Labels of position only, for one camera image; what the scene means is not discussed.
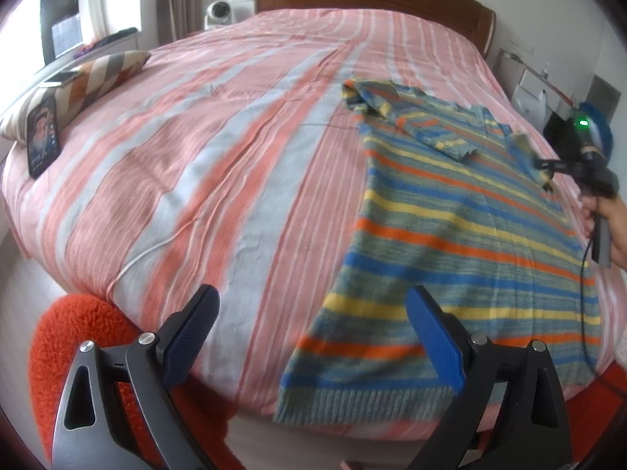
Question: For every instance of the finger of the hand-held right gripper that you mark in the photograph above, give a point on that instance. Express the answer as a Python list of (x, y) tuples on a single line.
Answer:
[(546, 164)]

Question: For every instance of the person's right hand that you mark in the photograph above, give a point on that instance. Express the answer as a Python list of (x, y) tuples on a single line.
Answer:
[(615, 225)]

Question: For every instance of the chevron patterned pillow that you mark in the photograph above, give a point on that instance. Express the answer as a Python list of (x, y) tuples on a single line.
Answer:
[(98, 78)]

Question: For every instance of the red rug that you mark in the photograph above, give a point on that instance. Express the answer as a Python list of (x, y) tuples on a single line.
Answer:
[(592, 416)]

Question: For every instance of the pink striped bedspread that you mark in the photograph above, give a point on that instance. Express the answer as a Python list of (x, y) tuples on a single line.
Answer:
[(196, 156)]

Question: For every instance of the dark monitor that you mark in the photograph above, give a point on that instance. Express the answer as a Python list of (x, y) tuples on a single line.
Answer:
[(61, 14)]

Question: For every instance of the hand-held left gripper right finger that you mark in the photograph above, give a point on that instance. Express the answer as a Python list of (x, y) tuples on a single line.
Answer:
[(436, 340)]

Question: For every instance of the beige curtain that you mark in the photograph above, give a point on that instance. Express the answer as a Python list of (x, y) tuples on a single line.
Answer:
[(179, 0)]

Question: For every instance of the white bedside table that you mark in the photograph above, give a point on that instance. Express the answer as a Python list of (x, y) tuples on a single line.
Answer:
[(529, 98)]

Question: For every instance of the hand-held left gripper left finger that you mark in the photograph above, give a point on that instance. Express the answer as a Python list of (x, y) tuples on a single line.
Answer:
[(195, 325)]

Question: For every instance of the white round device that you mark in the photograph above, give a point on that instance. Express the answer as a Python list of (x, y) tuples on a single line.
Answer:
[(219, 13)]

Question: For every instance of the striped knit sweater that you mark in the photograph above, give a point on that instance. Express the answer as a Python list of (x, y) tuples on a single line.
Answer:
[(441, 235)]

